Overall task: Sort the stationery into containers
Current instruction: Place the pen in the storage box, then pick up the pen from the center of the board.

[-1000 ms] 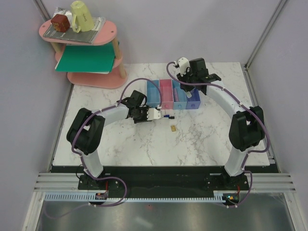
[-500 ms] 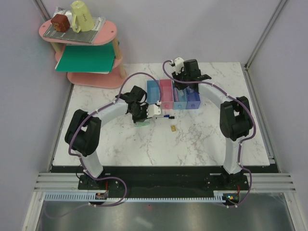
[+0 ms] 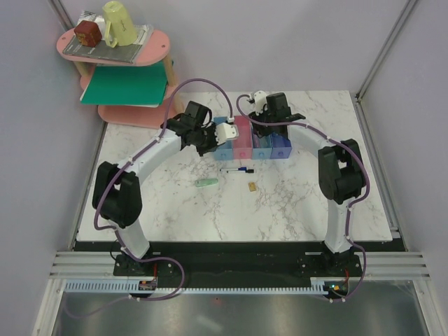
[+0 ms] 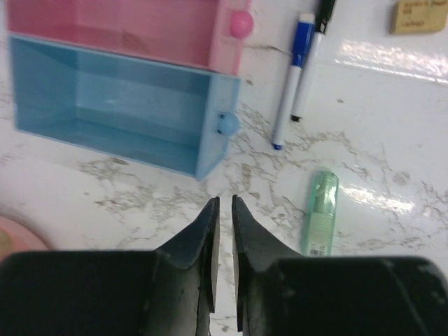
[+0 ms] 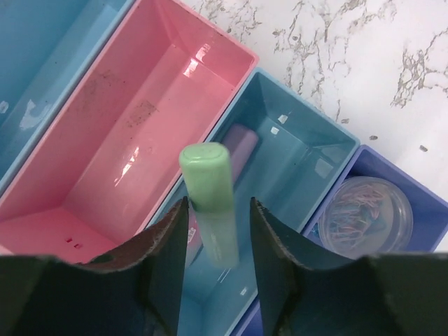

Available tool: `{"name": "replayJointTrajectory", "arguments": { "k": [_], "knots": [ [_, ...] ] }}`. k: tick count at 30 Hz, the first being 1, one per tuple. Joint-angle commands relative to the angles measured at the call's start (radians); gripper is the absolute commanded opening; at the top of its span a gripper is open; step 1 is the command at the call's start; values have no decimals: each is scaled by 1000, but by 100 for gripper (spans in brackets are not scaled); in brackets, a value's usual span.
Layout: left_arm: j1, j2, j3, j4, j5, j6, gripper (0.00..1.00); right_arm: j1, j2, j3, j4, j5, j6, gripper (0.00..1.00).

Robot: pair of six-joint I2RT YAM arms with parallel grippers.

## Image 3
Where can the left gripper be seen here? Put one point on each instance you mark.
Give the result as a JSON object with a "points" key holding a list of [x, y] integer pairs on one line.
{"points": [[201, 151]]}

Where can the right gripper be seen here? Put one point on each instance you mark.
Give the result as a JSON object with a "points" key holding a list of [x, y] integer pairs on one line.
{"points": [[259, 130]]}

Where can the pink highlighter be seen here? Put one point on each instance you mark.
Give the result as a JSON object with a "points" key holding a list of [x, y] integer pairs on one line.
{"points": [[257, 143]]}

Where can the pink drawer bin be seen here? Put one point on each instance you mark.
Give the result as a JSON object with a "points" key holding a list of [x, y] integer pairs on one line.
{"points": [[242, 146]]}

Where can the light blue drawer bin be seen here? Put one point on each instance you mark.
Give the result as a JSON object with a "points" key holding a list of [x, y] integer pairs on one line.
{"points": [[260, 154]]}

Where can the green highlighter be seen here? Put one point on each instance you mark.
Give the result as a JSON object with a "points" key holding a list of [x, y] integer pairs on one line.
{"points": [[206, 182], [266, 142]]}

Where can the blue cap marker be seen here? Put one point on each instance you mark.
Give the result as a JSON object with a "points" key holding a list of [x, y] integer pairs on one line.
{"points": [[228, 170]]}

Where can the small yellow eraser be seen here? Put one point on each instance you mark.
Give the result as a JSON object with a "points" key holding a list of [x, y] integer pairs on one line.
{"points": [[252, 186]]}

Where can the purple drawer bin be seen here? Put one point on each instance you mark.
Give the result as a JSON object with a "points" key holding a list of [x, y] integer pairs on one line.
{"points": [[281, 147]]}

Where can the black cap marker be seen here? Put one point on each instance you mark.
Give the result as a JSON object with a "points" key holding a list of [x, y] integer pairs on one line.
{"points": [[249, 171]]}

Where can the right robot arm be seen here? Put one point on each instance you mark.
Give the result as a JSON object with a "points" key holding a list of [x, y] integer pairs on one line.
{"points": [[342, 177]]}

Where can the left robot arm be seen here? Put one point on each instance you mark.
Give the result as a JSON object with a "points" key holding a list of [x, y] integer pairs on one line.
{"points": [[117, 196]]}

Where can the pink wooden tiered shelf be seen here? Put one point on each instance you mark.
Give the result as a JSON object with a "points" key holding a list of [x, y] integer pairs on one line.
{"points": [[155, 51]]}

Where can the green folder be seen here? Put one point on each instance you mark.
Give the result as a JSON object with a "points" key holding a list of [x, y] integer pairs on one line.
{"points": [[126, 86]]}

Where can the grey magazine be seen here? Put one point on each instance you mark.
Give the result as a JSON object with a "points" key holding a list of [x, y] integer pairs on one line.
{"points": [[125, 54]]}

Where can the yellow mug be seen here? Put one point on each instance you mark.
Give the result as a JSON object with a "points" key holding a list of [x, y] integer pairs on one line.
{"points": [[120, 30]]}

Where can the red brown cube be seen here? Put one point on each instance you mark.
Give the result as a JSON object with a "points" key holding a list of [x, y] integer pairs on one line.
{"points": [[88, 33]]}

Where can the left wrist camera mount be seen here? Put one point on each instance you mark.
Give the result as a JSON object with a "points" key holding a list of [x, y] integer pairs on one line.
{"points": [[226, 132]]}

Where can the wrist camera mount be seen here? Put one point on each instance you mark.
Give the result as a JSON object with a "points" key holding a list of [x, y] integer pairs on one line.
{"points": [[258, 101], [226, 132]]}

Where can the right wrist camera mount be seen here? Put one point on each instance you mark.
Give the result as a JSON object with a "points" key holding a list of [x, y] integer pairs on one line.
{"points": [[258, 101]]}

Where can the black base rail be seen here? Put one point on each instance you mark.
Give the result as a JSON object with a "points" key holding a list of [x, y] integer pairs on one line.
{"points": [[245, 265]]}

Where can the white cable duct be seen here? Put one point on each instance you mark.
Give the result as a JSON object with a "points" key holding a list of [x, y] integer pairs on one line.
{"points": [[128, 286]]}

